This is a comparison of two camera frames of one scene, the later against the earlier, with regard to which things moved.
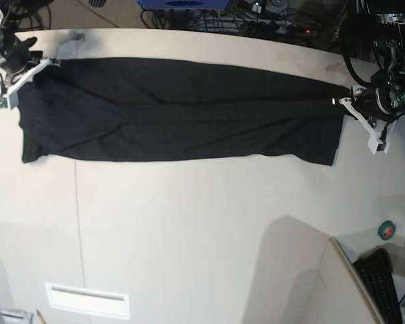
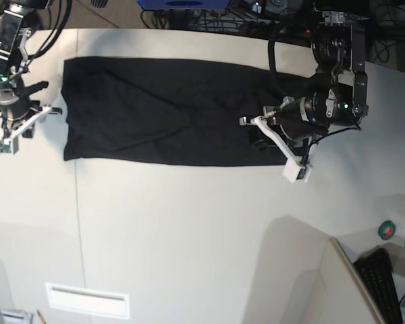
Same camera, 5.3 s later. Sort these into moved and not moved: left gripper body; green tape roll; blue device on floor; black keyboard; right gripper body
Moved: left gripper body; right gripper body
Not moved: black keyboard; green tape roll; blue device on floor
